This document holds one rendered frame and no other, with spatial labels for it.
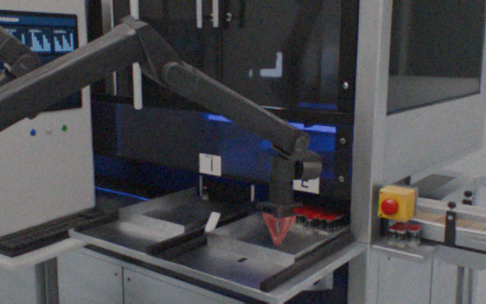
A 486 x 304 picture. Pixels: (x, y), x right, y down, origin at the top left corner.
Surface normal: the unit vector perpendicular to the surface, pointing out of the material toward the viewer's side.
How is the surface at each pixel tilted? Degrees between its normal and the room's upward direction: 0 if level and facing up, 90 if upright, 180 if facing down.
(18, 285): 90
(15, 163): 90
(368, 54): 90
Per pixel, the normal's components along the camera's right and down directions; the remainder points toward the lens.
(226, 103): 0.56, 0.34
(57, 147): 0.83, 0.11
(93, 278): -0.62, 0.15
